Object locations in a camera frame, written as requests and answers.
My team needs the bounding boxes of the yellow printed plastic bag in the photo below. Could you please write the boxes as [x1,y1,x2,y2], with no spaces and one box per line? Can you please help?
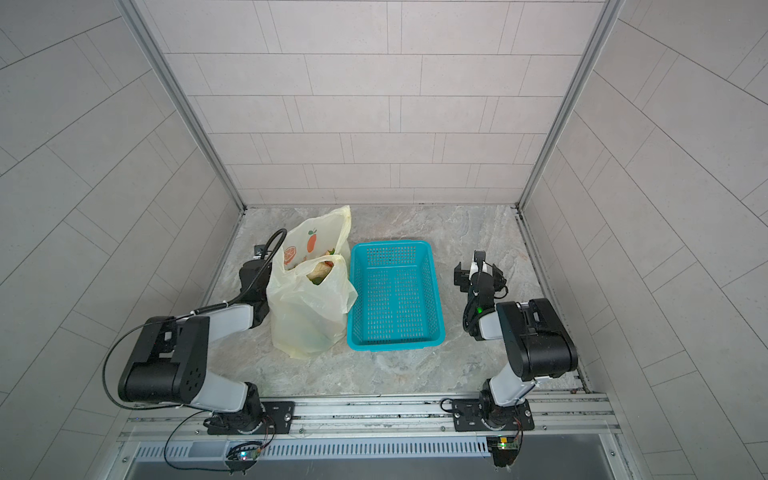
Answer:
[267,206,358,359]

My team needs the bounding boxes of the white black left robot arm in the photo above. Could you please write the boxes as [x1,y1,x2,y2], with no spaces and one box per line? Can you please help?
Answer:
[117,245,275,435]

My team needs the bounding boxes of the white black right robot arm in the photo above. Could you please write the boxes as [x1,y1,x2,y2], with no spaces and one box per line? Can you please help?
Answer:
[450,250,578,432]

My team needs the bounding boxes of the teal plastic basket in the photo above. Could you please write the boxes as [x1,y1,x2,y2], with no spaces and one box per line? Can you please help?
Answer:
[347,240,445,352]

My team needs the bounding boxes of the left green circuit board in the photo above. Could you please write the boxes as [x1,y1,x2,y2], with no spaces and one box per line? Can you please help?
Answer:
[225,441,263,472]

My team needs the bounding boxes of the green circuit board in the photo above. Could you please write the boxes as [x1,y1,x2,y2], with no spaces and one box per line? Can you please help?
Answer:
[225,441,263,472]
[486,436,521,468]

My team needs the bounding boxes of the right green circuit board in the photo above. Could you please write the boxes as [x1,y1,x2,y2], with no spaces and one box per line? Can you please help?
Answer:
[486,436,521,468]

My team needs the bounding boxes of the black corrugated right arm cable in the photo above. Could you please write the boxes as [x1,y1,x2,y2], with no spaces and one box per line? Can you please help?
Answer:
[461,269,511,340]

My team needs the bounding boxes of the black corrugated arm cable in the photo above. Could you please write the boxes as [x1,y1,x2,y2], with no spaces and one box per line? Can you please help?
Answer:
[100,227,289,412]
[461,269,511,340]

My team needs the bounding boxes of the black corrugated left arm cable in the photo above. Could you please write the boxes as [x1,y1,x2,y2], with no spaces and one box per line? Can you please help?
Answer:
[100,227,289,412]

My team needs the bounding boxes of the grey aluminium corner post left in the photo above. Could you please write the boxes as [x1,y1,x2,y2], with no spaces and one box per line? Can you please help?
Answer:
[115,0,247,213]

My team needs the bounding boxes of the grey aluminium corner post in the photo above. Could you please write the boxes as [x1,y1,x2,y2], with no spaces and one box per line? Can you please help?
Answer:
[115,0,247,213]
[516,0,624,212]

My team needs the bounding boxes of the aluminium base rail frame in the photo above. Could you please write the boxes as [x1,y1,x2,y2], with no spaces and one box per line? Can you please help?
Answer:
[107,390,642,479]

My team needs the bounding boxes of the grey aluminium corner post right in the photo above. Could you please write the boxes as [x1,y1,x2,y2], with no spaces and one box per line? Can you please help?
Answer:
[516,0,624,212]

